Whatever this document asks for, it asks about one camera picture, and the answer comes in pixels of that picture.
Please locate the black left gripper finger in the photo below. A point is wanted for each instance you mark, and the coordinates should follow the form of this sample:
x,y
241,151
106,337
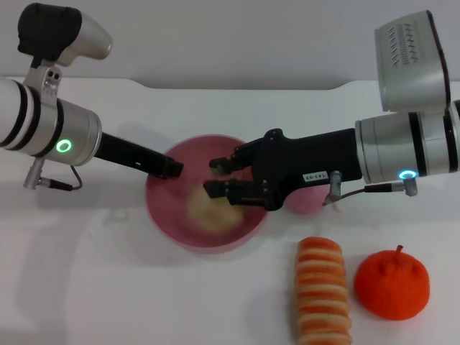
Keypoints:
x,y
172,168

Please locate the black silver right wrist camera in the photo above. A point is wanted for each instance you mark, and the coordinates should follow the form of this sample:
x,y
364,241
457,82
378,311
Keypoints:
x,y
413,68

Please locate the pink bowl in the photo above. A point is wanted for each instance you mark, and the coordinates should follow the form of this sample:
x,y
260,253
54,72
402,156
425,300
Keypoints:
x,y
172,215

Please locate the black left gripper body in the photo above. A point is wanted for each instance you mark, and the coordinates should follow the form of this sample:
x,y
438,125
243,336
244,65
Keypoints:
x,y
129,154

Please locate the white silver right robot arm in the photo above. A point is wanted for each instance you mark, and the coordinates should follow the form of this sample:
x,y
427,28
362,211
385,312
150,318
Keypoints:
x,y
413,147

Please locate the orange striped bread roll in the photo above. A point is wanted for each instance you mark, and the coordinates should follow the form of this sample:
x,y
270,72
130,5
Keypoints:
x,y
321,294

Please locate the orange tangerine shaped bread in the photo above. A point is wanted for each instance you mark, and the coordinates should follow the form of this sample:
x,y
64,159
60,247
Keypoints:
x,y
391,287

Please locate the pink round bun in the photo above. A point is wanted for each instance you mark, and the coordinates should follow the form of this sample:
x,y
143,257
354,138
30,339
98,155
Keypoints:
x,y
309,201

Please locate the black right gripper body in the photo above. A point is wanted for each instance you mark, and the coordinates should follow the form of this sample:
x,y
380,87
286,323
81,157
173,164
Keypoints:
x,y
305,158

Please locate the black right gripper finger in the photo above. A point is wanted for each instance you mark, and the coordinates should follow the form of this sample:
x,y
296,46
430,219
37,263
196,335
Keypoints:
x,y
230,192
226,163

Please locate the beige egg yolk pastry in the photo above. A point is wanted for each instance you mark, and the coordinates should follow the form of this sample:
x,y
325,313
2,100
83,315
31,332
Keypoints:
x,y
215,215

